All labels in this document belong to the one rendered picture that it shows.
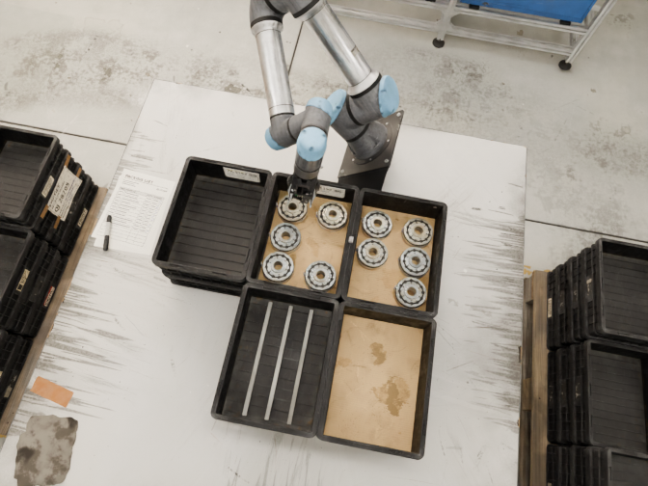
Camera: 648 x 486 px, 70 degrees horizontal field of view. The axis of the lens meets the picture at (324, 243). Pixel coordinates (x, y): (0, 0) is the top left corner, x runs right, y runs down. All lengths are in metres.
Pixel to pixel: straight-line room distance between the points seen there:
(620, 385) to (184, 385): 1.72
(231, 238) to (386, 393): 0.71
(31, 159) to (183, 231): 0.99
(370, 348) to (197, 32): 2.47
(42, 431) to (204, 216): 0.84
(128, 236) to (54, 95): 1.62
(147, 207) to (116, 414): 0.73
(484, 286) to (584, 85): 2.03
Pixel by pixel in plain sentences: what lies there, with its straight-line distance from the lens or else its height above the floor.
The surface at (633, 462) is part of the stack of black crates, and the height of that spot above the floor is 0.49.
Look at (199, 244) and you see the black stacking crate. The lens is 1.64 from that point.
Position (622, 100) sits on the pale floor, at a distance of 3.60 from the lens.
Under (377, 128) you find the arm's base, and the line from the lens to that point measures 1.68.
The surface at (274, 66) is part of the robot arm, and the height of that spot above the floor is 1.26.
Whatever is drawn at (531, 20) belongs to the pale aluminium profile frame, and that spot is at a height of 0.30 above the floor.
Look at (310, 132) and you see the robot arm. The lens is 1.22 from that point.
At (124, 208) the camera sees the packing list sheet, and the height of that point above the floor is 0.70.
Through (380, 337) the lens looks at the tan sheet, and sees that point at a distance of 1.53.
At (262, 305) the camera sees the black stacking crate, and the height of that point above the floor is 0.83.
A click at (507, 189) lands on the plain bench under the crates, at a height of 0.70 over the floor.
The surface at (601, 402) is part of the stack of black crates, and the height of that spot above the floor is 0.38.
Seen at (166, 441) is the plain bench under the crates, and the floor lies 0.70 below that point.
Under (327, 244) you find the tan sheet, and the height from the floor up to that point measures 0.83.
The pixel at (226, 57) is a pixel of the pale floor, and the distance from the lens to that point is 3.22.
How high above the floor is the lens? 2.31
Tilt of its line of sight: 68 degrees down
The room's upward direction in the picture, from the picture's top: 7 degrees clockwise
